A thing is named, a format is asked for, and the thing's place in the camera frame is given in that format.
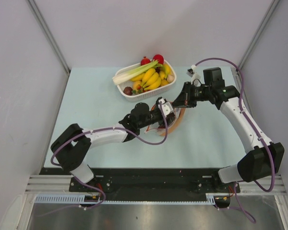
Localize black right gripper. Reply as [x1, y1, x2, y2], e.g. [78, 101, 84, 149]
[171, 81, 212, 108]

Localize clear zip bag red zipper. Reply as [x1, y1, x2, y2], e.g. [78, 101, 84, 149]
[144, 108, 186, 137]

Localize green white celery stalk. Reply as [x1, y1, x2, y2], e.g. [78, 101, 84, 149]
[112, 60, 158, 85]

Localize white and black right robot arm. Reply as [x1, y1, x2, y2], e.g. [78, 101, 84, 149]
[172, 68, 285, 192]

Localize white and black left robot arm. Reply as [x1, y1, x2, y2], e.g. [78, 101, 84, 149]
[50, 99, 176, 192]

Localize white garlic bulb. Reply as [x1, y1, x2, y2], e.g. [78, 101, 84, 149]
[167, 74, 175, 83]

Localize yellow banana bunch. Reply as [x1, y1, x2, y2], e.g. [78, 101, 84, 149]
[130, 64, 174, 92]

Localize white perforated plastic basket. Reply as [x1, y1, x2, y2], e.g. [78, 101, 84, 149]
[112, 59, 177, 102]

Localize red apple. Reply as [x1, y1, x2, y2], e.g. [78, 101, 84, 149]
[153, 54, 164, 65]

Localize dark purple passion fruit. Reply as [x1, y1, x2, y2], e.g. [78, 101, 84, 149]
[123, 87, 133, 96]

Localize red pomegranate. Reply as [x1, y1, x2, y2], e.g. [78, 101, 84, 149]
[140, 56, 151, 66]

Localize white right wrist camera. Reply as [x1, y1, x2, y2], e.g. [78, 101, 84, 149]
[187, 65, 201, 85]

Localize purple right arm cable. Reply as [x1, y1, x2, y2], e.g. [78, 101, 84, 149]
[194, 57, 276, 192]

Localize aluminium frame rail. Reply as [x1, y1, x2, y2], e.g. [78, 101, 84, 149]
[25, 175, 287, 196]

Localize white slotted cable duct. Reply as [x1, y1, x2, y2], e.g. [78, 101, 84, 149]
[35, 193, 218, 206]

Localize right aluminium corner post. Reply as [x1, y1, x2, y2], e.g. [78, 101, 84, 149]
[238, 0, 282, 69]

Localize aluminium corner post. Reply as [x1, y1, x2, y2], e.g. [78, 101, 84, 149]
[26, 0, 71, 76]
[238, 0, 282, 69]

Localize left aluminium corner post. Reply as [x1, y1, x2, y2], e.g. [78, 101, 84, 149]
[26, 0, 71, 76]

